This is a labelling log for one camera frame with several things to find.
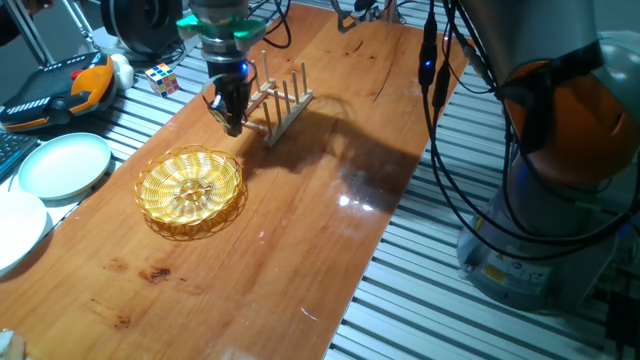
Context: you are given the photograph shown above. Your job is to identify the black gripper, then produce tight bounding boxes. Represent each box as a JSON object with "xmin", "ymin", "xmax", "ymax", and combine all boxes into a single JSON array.
[{"xmin": 205, "ymin": 59, "xmax": 254, "ymax": 139}]

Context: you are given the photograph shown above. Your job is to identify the yellow woven wicker dish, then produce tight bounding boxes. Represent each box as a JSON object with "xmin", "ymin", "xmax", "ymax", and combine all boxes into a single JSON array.
[{"xmin": 133, "ymin": 143, "xmax": 245, "ymax": 227}]

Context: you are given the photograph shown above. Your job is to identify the wooden peg dish rack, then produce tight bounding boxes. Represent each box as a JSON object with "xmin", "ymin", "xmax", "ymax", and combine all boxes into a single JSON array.
[{"xmin": 243, "ymin": 49, "xmax": 315, "ymax": 148}]

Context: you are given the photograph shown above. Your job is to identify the colourful puzzle cube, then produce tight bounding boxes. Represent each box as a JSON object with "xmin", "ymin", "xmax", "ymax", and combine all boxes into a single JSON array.
[{"xmin": 144, "ymin": 62, "xmax": 181, "ymax": 99}]

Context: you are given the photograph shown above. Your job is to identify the small white figure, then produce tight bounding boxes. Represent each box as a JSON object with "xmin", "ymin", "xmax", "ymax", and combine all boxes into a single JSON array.
[{"xmin": 109, "ymin": 53, "xmax": 136, "ymax": 91}]

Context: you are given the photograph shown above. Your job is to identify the black round fan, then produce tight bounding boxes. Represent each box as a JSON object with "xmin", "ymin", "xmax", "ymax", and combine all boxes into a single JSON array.
[{"xmin": 99, "ymin": 0, "xmax": 185, "ymax": 57}]

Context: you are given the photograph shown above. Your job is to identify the pale green plate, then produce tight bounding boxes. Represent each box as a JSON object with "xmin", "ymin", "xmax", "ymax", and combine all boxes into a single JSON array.
[{"xmin": 17, "ymin": 132, "xmax": 113, "ymax": 202}]

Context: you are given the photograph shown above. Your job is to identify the black orange teach pendant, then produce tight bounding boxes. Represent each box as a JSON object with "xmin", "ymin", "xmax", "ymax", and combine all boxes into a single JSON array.
[{"xmin": 0, "ymin": 51, "xmax": 117, "ymax": 133}]

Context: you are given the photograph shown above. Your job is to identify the grey metal tripod leg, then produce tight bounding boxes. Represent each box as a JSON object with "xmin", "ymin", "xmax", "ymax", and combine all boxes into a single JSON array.
[
  {"xmin": 3, "ymin": 0, "xmax": 56, "ymax": 67},
  {"xmin": 62, "ymin": 0, "xmax": 99, "ymax": 51}
]

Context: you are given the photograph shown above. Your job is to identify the thin upright metal pole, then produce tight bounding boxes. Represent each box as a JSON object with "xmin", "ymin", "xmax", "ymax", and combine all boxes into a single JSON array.
[{"xmin": 383, "ymin": 0, "xmax": 404, "ymax": 25}]

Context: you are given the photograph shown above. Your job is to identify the black keyboard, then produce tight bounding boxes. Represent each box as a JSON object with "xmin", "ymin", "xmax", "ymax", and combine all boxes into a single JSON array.
[{"xmin": 0, "ymin": 130, "xmax": 39, "ymax": 177}]

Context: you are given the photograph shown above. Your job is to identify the white plate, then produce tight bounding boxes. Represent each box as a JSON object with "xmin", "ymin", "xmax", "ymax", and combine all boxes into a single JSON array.
[{"xmin": 0, "ymin": 191, "xmax": 49, "ymax": 275}]

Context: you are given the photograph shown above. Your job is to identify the cardboard box corner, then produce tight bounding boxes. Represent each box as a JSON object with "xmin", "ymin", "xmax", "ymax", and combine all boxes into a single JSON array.
[{"xmin": 0, "ymin": 328, "xmax": 27, "ymax": 360}]

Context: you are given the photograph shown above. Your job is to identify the black looped cable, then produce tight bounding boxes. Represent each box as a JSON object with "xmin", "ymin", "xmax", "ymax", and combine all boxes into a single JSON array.
[{"xmin": 248, "ymin": 0, "xmax": 294, "ymax": 50}]

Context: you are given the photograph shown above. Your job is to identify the dark metal bracket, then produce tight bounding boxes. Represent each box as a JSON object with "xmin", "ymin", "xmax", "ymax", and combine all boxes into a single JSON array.
[{"xmin": 329, "ymin": 0, "xmax": 386, "ymax": 35}]

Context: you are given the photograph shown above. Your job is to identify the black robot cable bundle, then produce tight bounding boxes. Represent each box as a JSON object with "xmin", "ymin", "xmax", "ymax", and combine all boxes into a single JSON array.
[{"xmin": 417, "ymin": 0, "xmax": 640, "ymax": 264}]

